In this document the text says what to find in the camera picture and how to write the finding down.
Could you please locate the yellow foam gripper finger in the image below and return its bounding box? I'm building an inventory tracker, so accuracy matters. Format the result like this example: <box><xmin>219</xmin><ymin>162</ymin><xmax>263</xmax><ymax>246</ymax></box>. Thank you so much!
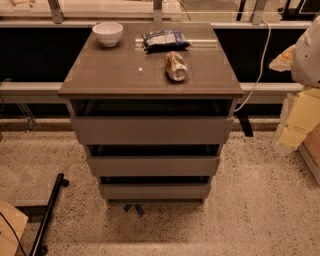
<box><xmin>273</xmin><ymin>88</ymin><xmax>320</xmax><ymax>154</ymax></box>
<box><xmin>269</xmin><ymin>45</ymin><xmax>296</xmax><ymax>72</ymax></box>

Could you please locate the grey bottom drawer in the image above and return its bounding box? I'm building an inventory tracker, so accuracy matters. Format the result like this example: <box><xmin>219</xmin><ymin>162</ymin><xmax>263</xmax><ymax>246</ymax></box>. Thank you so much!
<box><xmin>99</xmin><ymin>176</ymin><xmax>211</xmax><ymax>200</ymax></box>

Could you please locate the cardboard box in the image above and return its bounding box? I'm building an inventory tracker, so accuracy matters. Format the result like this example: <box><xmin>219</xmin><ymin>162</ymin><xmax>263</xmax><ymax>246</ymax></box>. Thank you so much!
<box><xmin>0</xmin><ymin>198</ymin><xmax>28</xmax><ymax>256</ymax></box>
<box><xmin>299</xmin><ymin>124</ymin><xmax>320</xmax><ymax>185</ymax></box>

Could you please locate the blue white snack bag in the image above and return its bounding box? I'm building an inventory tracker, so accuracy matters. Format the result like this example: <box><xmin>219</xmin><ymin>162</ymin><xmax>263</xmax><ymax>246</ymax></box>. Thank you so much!
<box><xmin>141</xmin><ymin>29</ymin><xmax>191</xmax><ymax>51</ymax></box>

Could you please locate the grey middle drawer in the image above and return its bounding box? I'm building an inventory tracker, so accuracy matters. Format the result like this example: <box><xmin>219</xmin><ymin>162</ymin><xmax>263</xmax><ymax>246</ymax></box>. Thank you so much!
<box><xmin>87</xmin><ymin>145</ymin><xmax>220</xmax><ymax>177</ymax></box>

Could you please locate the white ceramic bowl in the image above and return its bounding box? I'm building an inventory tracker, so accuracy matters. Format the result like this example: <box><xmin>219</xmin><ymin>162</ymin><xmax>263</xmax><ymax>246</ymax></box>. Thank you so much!
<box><xmin>92</xmin><ymin>22</ymin><xmax>123</xmax><ymax>47</ymax></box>

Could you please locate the black metal stand leg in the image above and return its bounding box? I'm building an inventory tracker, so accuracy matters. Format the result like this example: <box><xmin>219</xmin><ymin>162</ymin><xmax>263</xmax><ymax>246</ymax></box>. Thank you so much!
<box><xmin>17</xmin><ymin>173</ymin><xmax>69</xmax><ymax>256</ymax></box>

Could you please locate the black thin cable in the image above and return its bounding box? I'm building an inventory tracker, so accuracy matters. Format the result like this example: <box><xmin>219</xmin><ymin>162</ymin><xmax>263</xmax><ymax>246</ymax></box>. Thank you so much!
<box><xmin>0</xmin><ymin>211</ymin><xmax>28</xmax><ymax>256</ymax></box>

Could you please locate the grey drawer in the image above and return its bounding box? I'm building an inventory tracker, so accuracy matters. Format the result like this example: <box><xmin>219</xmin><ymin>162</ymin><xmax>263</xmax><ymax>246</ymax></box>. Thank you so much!
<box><xmin>87</xmin><ymin>145</ymin><xmax>220</xmax><ymax>177</ymax></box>
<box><xmin>71</xmin><ymin>99</ymin><xmax>233</xmax><ymax>145</ymax></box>
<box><xmin>99</xmin><ymin>176</ymin><xmax>211</xmax><ymax>200</ymax></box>

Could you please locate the cardboard box left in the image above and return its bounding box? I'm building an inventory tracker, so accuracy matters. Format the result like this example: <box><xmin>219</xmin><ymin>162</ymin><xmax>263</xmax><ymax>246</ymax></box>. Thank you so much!
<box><xmin>0</xmin><ymin>198</ymin><xmax>28</xmax><ymax>256</ymax></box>

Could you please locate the white cable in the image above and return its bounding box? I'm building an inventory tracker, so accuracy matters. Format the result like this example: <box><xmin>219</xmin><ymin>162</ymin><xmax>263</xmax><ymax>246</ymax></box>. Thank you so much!
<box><xmin>234</xmin><ymin>20</ymin><xmax>272</xmax><ymax>113</ymax></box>

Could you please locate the grey metal rail frame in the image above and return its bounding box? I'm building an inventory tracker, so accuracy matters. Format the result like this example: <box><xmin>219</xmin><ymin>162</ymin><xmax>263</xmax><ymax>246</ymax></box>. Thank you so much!
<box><xmin>0</xmin><ymin>0</ymin><xmax>320</xmax><ymax>104</ymax></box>

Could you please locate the cardboard box right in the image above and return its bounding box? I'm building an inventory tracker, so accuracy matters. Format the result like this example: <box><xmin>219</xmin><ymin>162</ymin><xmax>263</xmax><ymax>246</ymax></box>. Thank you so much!
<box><xmin>299</xmin><ymin>124</ymin><xmax>320</xmax><ymax>185</ymax></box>

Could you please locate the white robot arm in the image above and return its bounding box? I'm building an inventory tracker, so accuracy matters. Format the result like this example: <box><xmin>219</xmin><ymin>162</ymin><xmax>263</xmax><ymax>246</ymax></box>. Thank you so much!
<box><xmin>269</xmin><ymin>17</ymin><xmax>320</xmax><ymax>154</ymax></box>

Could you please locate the grey top drawer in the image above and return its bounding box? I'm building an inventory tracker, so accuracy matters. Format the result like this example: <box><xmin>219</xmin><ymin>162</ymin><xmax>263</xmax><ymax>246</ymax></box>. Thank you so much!
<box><xmin>71</xmin><ymin>99</ymin><xmax>233</xmax><ymax>145</ymax></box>

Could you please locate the grey drawer cabinet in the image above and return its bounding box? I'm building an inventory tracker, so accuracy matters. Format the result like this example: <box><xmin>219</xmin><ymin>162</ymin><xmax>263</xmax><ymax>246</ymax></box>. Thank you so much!
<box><xmin>59</xmin><ymin>23</ymin><xmax>243</xmax><ymax>202</ymax></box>

